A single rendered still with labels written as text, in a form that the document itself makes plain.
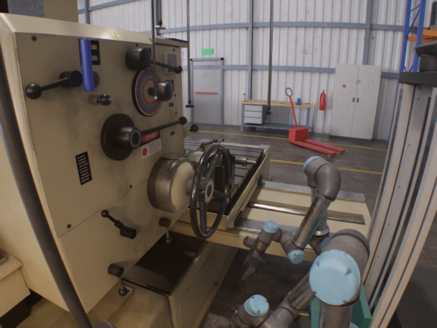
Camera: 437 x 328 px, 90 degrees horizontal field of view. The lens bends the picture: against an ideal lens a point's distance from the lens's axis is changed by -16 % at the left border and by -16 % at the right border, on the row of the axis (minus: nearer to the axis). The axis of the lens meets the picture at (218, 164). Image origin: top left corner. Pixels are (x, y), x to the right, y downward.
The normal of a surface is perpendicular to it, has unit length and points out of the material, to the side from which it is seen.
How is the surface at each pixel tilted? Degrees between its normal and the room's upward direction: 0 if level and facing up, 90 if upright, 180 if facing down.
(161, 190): 78
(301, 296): 89
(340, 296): 83
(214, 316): 0
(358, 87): 90
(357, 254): 35
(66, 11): 90
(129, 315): 0
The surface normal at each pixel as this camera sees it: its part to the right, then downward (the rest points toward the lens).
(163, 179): -0.29, -0.27
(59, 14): 0.94, 0.12
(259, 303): 0.32, -0.76
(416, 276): 0.00, -0.94
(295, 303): -0.69, 0.22
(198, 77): -0.35, 0.32
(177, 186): 0.66, 0.05
